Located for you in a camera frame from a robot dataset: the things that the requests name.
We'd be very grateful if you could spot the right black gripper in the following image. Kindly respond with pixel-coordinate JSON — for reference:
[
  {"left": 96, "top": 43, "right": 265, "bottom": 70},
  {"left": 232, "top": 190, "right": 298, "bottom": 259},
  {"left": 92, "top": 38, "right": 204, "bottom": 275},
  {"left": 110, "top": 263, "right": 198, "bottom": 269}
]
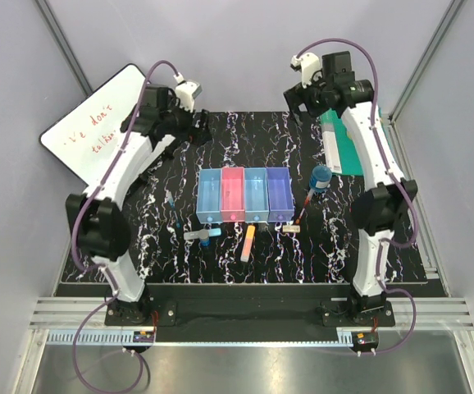
[{"left": 282, "top": 71, "right": 331, "bottom": 127}]

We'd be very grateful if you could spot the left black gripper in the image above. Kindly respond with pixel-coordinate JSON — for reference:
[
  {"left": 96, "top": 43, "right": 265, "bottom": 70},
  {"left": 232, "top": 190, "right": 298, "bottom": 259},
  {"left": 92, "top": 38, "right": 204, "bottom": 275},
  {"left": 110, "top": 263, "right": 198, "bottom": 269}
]
[{"left": 160, "top": 95, "right": 211, "bottom": 147}]

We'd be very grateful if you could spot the pink bin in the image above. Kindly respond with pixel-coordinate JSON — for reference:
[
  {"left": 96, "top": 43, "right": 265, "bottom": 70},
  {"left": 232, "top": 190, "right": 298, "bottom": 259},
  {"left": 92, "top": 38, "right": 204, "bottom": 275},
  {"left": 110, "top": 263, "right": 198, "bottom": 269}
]
[{"left": 221, "top": 167, "right": 245, "bottom": 222}]

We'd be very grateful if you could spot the green book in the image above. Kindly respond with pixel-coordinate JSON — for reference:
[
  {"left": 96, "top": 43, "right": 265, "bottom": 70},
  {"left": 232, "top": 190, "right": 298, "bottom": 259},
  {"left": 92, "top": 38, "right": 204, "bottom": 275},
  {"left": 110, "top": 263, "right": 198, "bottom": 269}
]
[{"left": 321, "top": 109, "right": 363, "bottom": 176}]

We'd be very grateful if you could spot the light blue bin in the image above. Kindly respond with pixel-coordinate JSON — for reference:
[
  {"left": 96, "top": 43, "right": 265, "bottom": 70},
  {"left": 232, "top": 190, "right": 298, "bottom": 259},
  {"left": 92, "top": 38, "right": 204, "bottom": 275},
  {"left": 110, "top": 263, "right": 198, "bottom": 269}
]
[{"left": 196, "top": 168, "right": 222, "bottom": 224}]

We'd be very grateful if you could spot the sky blue bin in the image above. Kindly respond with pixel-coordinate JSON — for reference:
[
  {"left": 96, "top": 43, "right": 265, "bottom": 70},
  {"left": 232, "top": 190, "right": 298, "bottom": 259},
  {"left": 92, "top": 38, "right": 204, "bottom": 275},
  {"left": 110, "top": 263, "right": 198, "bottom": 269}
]
[{"left": 244, "top": 167, "right": 270, "bottom": 222}]

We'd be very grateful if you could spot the purple bin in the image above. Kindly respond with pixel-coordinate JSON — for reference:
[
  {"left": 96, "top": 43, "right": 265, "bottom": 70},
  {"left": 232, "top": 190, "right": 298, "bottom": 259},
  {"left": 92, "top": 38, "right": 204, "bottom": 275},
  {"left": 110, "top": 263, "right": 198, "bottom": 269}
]
[{"left": 267, "top": 167, "right": 294, "bottom": 222}]

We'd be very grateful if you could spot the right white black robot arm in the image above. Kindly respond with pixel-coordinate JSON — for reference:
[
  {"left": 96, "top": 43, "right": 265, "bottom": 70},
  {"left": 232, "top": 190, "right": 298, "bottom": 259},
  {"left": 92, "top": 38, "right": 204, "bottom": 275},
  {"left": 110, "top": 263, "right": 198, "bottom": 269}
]
[{"left": 284, "top": 52, "right": 417, "bottom": 326}]

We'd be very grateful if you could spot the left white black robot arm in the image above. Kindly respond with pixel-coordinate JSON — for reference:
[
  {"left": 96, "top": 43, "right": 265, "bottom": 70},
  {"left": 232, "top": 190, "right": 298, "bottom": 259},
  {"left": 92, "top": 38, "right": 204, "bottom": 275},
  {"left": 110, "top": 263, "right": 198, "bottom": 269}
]
[{"left": 66, "top": 80, "right": 212, "bottom": 325}]

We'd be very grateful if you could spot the blue pen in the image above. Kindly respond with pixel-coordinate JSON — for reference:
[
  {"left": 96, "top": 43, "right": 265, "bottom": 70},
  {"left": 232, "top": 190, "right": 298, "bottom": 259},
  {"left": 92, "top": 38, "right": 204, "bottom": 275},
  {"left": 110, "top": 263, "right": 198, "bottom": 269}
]
[{"left": 166, "top": 190, "right": 182, "bottom": 228}]

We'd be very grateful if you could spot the blue ink bottle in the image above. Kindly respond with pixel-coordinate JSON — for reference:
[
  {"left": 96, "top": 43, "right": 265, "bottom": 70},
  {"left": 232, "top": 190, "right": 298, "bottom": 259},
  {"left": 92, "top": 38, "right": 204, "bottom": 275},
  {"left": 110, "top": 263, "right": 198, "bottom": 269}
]
[{"left": 309, "top": 165, "right": 332, "bottom": 193}]

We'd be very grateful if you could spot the red pen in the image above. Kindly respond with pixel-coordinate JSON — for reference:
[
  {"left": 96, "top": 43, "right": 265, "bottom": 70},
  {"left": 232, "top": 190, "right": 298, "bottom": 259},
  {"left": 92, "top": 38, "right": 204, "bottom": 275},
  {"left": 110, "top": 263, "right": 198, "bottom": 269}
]
[{"left": 294, "top": 188, "right": 314, "bottom": 226}]

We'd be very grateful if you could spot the black marble pattern mat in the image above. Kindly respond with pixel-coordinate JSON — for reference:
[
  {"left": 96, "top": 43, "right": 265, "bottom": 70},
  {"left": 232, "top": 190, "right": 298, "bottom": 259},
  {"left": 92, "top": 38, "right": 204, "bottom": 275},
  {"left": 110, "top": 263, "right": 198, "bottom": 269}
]
[{"left": 122, "top": 112, "right": 364, "bottom": 283}]

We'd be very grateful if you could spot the grey marker with blue cap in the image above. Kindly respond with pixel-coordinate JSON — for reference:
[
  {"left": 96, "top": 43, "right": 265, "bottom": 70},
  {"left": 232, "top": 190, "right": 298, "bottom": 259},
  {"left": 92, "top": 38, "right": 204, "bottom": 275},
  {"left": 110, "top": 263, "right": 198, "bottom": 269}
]
[{"left": 184, "top": 228, "right": 221, "bottom": 241}]

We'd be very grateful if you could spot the orange pink highlighter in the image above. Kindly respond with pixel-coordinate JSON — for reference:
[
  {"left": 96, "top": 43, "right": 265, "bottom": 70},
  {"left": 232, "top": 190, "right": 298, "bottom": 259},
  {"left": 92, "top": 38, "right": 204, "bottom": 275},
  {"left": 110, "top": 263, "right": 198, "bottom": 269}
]
[{"left": 240, "top": 224, "right": 256, "bottom": 263}]

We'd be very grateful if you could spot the small white eraser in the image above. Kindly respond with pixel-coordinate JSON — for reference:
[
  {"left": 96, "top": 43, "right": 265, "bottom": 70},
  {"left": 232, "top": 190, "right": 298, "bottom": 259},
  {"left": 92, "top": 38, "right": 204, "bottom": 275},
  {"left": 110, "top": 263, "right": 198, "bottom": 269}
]
[{"left": 282, "top": 225, "right": 300, "bottom": 233}]

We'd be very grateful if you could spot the white dry-erase board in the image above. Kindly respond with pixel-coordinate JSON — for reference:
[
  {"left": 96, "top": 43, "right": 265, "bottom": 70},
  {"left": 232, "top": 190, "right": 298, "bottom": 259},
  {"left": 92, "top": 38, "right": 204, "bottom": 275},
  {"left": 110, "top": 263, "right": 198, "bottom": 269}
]
[{"left": 39, "top": 64, "right": 144, "bottom": 185}]

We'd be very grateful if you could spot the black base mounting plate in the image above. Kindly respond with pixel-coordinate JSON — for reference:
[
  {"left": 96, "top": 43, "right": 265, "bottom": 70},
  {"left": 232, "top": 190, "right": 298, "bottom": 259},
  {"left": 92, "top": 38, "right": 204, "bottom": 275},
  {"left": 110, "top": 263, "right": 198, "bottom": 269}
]
[{"left": 105, "top": 284, "right": 395, "bottom": 328}]

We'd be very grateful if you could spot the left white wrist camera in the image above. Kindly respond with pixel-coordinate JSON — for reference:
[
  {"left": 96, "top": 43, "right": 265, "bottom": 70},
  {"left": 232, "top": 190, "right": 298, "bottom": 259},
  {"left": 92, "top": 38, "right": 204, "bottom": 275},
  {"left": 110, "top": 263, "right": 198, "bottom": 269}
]
[{"left": 174, "top": 73, "right": 202, "bottom": 112}]

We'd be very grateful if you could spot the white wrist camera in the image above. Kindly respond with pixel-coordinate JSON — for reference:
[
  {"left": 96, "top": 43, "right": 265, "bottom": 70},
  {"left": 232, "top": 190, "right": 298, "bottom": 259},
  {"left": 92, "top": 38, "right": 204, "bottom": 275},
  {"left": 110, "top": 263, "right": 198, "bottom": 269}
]
[
  {"left": 290, "top": 52, "right": 321, "bottom": 89},
  {"left": 174, "top": 73, "right": 202, "bottom": 112}
]

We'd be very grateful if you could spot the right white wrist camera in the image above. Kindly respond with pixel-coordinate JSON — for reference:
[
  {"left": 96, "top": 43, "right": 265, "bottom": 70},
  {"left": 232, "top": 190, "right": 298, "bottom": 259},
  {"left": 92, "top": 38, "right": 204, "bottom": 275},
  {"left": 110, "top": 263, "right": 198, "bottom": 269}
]
[{"left": 290, "top": 52, "right": 321, "bottom": 89}]

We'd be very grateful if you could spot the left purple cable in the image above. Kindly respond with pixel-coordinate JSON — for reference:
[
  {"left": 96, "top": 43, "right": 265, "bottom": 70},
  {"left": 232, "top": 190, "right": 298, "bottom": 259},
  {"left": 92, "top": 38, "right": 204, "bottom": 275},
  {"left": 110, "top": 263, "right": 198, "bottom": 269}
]
[{"left": 71, "top": 60, "right": 183, "bottom": 390}]

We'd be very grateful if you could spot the purple cable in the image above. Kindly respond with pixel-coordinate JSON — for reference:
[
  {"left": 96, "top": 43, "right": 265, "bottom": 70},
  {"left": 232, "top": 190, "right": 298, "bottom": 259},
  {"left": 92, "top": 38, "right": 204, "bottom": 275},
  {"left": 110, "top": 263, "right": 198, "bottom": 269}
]
[
  {"left": 71, "top": 60, "right": 183, "bottom": 390},
  {"left": 294, "top": 38, "right": 420, "bottom": 356}
]

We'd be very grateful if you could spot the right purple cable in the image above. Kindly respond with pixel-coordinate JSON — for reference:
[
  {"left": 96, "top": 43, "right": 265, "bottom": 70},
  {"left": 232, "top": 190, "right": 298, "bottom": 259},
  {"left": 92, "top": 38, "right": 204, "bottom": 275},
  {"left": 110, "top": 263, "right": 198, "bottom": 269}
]
[{"left": 294, "top": 38, "right": 420, "bottom": 356}]

